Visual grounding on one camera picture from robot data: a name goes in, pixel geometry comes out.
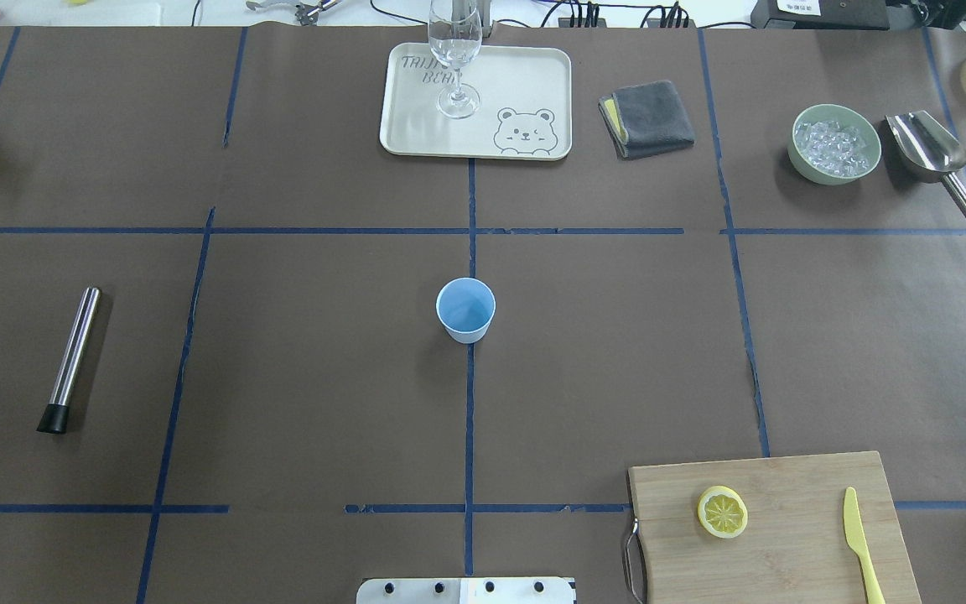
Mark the long metal grabber tool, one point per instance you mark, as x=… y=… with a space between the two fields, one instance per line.
x=306 y=13

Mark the yellow lemon half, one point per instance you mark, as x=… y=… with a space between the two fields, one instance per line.
x=722 y=513

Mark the yellow plastic knife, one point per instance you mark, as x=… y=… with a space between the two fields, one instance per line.
x=854 y=535

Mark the grey folded cloth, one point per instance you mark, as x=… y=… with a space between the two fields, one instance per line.
x=647 y=119

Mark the clear wine glass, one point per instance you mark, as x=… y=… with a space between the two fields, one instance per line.
x=455 y=34

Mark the light blue plastic cup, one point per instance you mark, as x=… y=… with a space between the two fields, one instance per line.
x=466 y=307

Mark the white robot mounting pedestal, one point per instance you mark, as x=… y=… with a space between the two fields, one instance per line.
x=512 y=589

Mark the green bowl of ice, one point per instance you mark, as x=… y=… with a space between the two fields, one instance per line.
x=833 y=145

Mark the steel ice scoop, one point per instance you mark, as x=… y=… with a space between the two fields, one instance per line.
x=930 y=152

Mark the black power adapter box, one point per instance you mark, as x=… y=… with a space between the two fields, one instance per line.
x=853 y=15

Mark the cream bear serving tray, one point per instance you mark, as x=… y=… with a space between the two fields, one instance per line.
x=525 y=107

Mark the bamboo cutting board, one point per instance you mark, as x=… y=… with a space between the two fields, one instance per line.
x=794 y=549

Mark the steel muddler black tip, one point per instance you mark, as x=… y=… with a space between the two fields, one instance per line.
x=54 y=420

